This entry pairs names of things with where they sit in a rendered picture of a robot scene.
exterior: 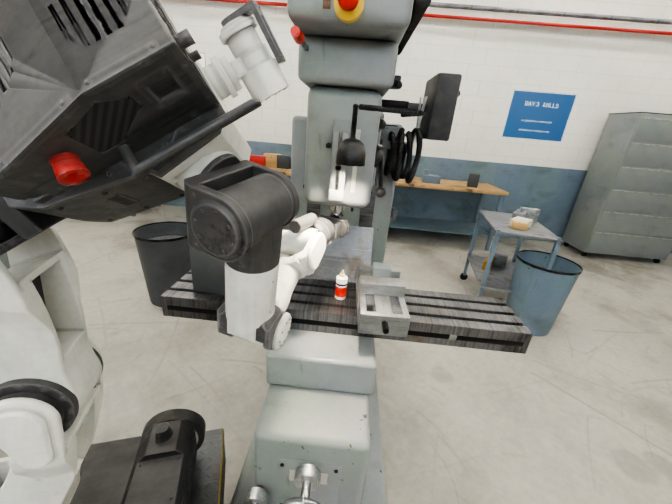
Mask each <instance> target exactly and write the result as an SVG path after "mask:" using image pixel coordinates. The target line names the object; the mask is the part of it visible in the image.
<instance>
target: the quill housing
mask: <svg viewBox="0 0 672 504"><path fill-rule="evenodd" d="M354 104H358V105H359V104H367V105H368V104H370V105H377V106H382V97H381V95H380V93H379V92H377V91H376V90H369V89H357V88H345V87H333V86H321V85H317V86H314V87H312V88H311V89H310V91H309V93H308V106H307V131H306V156H305V181H304V184H303V188H304V198H305V200H306V201H307V202H309V203H311V204H320V205H331V206H341V207H352V208H364V207H366V206H367V205H368V204H369V202H370V196H371V194H372V190H371V188H372V180H373V172H374V164H375V156H376V148H377V139H378V132H379V131H380V125H381V112H378V111H370V110H369V111H367V110H360V109H359V108H358V115H357V117H358V118H357V124H356V126H357V128H356V134H355V136H356V139H358V140H360V141H361V142H362V143H363V144H364V147H365V152H366V159H365V166H360V167H358V166H346V173H345V184H344V195H343V201H332V200H329V187H330V173H331V159H332V146H331V148H326V144H327V143H331V144H332V145H333V129H334V119H339V120H349V121H350V128H349V138H350V133H351V123H352V113H353V111H352V110H353V105H354Z"/></svg>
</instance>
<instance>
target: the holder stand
mask: <svg viewBox="0 0 672 504"><path fill-rule="evenodd" d="M189 254H190V263H191V272H192V281H193V290H194V291H199V292H205V293H211V294H216V295H222V296H225V262H223V261H219V260H217V259H215V258H213V257H210V256H208V255H206V254H204V253H202V252H200V251H198V250H195V249H193V248H192V247H190V246H189Z"/></svg>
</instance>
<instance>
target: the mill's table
mask: <svg viewBox="0 0 672 504"><path fill-rule="evenodd" d="M188 273H189V274H185V275H184V276H183V277H182V278H181V279H180V281H177V282H176V283H175V284H174V285H172V286H171V287H170V288H171V290H167V291H165V292H164V293H163V294H162V295H161V296H160V297H161V303H162V309H163V315H164V316H172V317H182V318H191V319H201V320H210V321H217V310H218V308H219V307H220V306H221V305H222V304H223V303H224V302H225V296H222V295H216V294H211V293H205V292H199V291H194V290H193V281H192V272H191V270H190V271H189V272H188ZM335 288H336V282H335V281H325V280H315V279H305V278H302V279H299V280H298V282H297V284H296V286H295V288H294V291H293V293H292V296H291V299H290V302H289V305H288V307H287V309H286V311H285V312H287V313H290V315H291V318H292V319H291V325H290V329H295V330H304V331H314V332H323V333H333V334H342V335H352V336H361V337H371V338H380V339H389V340H399V341H408V342H418V343H427V344H437V345H446V346H456V347H465V348H474V349H484V350H493V351H503V352H512V353H522V354H525V353H526V351H527V348H528V346H529V343H530V341H531V338H532V336H533V334H532V333H531V332H530V331H529V329H528V328H527V327H525V326H523V322H522V321H521V320H520V319H519V318H518V316H514V315H515V313H514V312H513V311H512V309H511V308H510V307H508V306H507V303H506V302H505V301H504V300H503V299H502V298H494V297H484V296H474V295H464V294H454V293H444V292H434V291H424V290H414V289H406V290H405V296H404V300H405V303H406V306H407V309H408V312H409V315H410V324H409V329H408V334H407V337H398V336H387V335H376V334H364V333H358V324H357V300H356V284H355V283H347V291H346V298H345V299H344V300H338V299H336V298H335Z"/></svg>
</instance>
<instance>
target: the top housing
mask: <svg viewBox="0 0 672 504"><path fill-rule="evenodd" d="M413 2H414V0H364V9H363V12H362V14H361V16H360V18H359V19H358V20H356V21H355V22H353V23H344V22H342V21H341V20H340V19H339V18H338V17H337V15H336V13H335V10H334V0H331V8H330V9H323V0H287V11H288V15H289V18H290V19H291V21H292V22H293V24H294V26H298V27H299V29H300V30H301V31H302V32H303V34H304V35H318V36H330V37H343V38H356V39H369V40H382V41H393V42H396V43H397V45H398V46H399V44H400V42H401V40H402V38H403V36H404V34H405V32H406V30H407V28H408V26H409V24H410V21H411V16H412V9H413Z"/></svg>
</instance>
